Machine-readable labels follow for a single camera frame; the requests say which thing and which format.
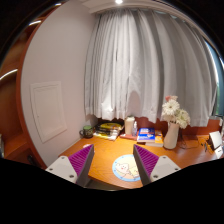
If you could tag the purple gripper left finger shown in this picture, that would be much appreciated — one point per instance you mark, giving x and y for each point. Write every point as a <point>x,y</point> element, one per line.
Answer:
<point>74,168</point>

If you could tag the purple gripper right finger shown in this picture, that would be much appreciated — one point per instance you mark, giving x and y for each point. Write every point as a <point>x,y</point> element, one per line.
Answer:
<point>152,167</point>

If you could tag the round cartoon mouse pad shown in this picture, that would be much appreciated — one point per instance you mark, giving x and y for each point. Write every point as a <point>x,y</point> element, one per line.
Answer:
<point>125,168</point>

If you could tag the blue book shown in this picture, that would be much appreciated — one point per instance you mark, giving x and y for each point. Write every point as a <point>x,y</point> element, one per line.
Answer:
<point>146,135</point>

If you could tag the white ceramic vase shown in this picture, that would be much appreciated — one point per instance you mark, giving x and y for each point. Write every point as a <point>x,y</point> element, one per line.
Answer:
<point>171,137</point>

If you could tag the dark green mug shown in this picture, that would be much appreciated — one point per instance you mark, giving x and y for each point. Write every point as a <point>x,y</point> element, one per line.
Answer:
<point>86,131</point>

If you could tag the small clear bottle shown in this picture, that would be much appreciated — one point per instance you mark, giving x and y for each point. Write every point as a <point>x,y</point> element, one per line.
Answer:
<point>134,130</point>

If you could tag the stack of yellow books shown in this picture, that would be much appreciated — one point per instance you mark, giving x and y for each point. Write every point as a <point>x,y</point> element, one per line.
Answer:
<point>108,130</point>

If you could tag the white cylindrical container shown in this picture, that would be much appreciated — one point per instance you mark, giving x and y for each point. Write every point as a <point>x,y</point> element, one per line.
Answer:
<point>129,122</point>

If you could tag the white and pink flowers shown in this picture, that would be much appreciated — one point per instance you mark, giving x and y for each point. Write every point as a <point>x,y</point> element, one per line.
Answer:
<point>172,113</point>

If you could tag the orange wooden shelf unit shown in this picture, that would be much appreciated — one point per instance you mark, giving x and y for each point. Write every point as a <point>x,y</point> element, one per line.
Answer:
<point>14,144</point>

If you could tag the white device on stand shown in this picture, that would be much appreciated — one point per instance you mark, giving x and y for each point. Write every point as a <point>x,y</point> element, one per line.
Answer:
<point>215,144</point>

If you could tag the white curtain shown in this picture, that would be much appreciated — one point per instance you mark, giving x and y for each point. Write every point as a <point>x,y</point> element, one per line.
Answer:
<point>138,57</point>

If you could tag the white wall panel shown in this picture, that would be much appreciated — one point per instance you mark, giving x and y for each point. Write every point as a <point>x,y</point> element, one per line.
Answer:
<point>47,108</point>

